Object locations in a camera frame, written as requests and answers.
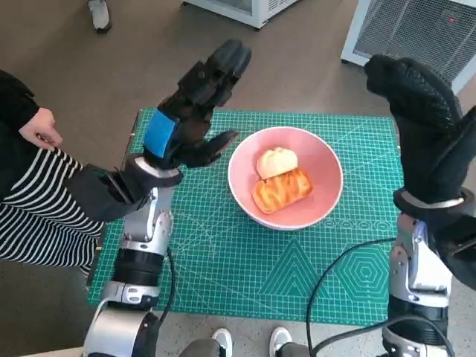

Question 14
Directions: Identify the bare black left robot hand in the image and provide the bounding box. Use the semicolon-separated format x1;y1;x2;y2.
143;39;253;170

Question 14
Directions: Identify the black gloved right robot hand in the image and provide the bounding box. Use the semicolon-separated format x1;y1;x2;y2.
363;54;476;205

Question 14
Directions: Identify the round pale bread bun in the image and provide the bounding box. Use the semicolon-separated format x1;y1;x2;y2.
256;147;300;180

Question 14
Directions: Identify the pink bowl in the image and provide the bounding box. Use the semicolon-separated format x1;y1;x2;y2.
228;126;344;231

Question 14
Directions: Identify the long orange bread loaf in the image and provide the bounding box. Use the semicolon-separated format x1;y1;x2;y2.
252;167;315;215

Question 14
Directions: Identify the large white mesh cabinet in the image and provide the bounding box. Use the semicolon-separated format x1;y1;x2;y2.
340;0;476;94

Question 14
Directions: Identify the white louvred cabinet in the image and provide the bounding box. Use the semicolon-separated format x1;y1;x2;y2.
181;0;302;30

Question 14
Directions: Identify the person's foot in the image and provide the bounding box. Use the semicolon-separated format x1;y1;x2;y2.
87;0;112;33

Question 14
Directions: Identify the person's hand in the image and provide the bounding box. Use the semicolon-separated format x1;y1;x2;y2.
18;107;64;152

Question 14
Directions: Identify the green cutting mat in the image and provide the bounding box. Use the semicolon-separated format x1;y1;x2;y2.
87;108;405;327

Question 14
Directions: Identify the seated person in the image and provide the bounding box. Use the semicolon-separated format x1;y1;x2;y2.
0;69;109;274

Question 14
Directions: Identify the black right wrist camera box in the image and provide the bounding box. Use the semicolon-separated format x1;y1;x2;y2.
427;208;476;291

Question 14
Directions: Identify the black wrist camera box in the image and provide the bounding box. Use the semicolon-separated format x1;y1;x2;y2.
427;208;476;291
68;163;149;224

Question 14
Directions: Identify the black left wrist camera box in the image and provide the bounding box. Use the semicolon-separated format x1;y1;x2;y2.
68;163;149;224

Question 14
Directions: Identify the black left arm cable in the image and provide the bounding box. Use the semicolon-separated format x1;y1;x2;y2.
158;247;176;335

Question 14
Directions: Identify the black right arm cable loop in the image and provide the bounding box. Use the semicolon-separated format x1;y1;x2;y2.
310;315;457;357

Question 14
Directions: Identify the long black robot cable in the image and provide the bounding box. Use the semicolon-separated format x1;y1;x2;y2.
305;237;397;357

